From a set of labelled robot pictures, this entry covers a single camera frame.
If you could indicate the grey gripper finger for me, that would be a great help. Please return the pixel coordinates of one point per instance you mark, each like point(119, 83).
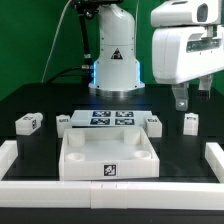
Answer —
point(180, 92)
point(205, 85)

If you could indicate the white square table top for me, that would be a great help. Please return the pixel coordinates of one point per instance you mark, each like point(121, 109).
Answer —
point(106, 154)

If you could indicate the white u-shaped fence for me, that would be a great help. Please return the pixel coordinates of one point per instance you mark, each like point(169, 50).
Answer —
point(104, 195)

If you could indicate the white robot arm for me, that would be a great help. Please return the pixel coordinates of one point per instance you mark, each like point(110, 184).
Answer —
point(116, 72)

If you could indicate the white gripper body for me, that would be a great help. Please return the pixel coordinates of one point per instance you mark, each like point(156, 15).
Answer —
point(181, 54)

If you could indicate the white plate with tags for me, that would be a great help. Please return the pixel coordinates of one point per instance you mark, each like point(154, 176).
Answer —
point(85, 118)

